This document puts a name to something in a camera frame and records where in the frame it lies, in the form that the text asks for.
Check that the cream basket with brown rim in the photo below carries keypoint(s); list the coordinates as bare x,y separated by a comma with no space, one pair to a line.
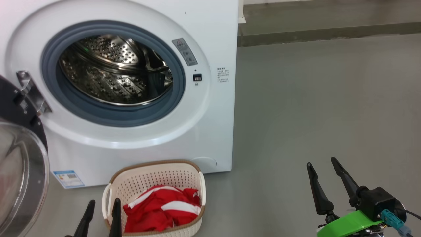
144,177

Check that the silver door hinge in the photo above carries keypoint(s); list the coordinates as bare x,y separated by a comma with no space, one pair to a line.
33,93

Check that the small printed text sticker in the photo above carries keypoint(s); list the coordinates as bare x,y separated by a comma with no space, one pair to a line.
223,75

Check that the round white filter cover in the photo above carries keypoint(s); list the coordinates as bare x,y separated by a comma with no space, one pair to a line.
205,164

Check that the grey warning sticker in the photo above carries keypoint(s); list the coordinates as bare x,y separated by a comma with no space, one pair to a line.
185,52

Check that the white front-load washing machine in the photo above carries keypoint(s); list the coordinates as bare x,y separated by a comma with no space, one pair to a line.
217,131

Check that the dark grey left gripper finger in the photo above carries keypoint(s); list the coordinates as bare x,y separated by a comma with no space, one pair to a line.
115,220
85,223

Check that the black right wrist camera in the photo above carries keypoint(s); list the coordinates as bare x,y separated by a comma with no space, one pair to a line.
378,200

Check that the black door latch socket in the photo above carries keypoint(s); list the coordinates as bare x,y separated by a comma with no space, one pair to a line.
197,77

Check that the blue energy label sticker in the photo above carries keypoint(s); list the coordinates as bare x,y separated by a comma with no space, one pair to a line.
68,179

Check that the round black glass washer door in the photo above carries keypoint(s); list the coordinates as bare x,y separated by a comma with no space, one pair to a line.
19,177

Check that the red and white garment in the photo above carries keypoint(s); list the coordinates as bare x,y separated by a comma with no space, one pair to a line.
154,214

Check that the perforated steel washer drum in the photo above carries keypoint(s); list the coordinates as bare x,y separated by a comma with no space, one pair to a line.
105,75

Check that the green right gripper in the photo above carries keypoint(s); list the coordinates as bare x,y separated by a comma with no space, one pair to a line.
348,225

